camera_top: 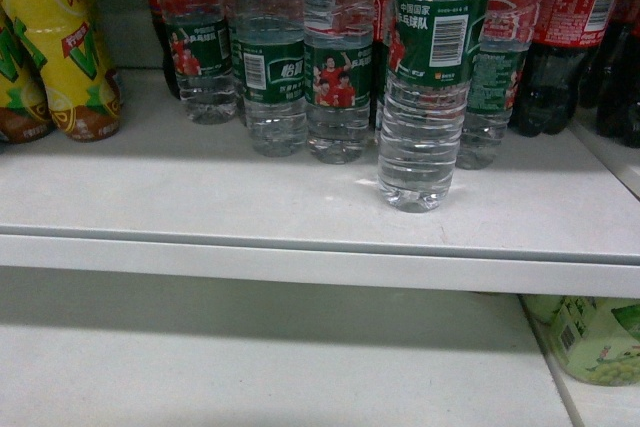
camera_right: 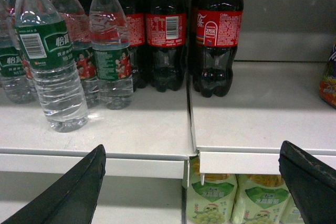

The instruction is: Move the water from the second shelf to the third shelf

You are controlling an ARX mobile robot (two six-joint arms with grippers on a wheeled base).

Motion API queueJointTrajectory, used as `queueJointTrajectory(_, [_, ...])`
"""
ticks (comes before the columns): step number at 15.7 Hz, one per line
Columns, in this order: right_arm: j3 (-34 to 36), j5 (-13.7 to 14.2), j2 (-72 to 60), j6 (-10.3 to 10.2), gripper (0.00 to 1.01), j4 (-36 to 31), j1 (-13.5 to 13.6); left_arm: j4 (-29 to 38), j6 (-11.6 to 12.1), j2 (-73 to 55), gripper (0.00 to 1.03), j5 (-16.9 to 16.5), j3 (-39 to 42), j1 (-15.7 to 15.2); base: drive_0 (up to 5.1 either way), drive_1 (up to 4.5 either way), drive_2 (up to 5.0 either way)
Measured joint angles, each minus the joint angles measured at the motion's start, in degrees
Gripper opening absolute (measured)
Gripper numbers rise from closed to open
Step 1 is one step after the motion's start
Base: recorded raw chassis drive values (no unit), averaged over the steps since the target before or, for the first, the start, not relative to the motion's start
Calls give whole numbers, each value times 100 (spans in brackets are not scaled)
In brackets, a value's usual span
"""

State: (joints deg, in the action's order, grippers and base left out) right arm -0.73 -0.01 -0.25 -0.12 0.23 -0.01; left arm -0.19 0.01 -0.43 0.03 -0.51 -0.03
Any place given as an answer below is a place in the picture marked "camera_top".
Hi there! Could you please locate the left edge lemon tea bottle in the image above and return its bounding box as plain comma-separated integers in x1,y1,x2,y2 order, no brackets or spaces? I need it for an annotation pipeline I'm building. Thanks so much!
1,10,54,144

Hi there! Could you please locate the white upper shelf board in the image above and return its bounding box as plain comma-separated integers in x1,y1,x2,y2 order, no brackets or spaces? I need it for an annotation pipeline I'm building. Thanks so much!
1,70,639,297

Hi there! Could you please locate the clear water bottle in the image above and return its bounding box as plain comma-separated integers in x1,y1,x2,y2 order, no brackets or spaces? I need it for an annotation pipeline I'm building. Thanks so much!
378,0,488,213

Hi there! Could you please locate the right water bottle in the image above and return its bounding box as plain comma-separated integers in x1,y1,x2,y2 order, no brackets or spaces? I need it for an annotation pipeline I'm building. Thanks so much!
456,0,541,170

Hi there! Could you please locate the green grape drink bottle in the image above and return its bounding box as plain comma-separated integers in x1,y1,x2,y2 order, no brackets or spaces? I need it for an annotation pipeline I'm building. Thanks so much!
548,296,639,387

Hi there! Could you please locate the cola bottle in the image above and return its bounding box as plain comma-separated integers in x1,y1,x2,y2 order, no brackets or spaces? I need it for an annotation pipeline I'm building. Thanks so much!
510,0,617,137
596,0,639,148

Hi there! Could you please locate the water bottle barcode label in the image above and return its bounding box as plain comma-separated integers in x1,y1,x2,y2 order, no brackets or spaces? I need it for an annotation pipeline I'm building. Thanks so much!
234,0,307,157

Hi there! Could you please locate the yellow lemon tea bottle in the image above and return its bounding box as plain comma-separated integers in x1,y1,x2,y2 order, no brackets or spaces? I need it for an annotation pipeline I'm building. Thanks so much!
1,0,121,142

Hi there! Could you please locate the far left water bottle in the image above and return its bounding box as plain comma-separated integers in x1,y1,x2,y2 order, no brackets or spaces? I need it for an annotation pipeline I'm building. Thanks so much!
159,0,237,125

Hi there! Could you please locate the water bottle red players label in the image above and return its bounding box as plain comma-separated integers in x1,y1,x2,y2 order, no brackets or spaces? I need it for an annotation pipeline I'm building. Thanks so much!
304,0,375,164

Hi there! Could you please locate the far right cola bottle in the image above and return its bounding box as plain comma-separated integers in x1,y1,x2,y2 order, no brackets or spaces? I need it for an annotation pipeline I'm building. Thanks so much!
596,0,639,148

